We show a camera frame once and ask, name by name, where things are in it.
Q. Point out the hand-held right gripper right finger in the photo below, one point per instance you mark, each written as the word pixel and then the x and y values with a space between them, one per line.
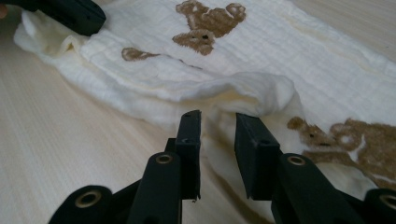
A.
pixel 257 165

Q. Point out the white cloth with bear print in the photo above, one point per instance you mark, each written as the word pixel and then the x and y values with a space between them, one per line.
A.
pixel 264 46

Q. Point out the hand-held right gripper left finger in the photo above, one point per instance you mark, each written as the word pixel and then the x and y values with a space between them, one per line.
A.
pixel 190 155

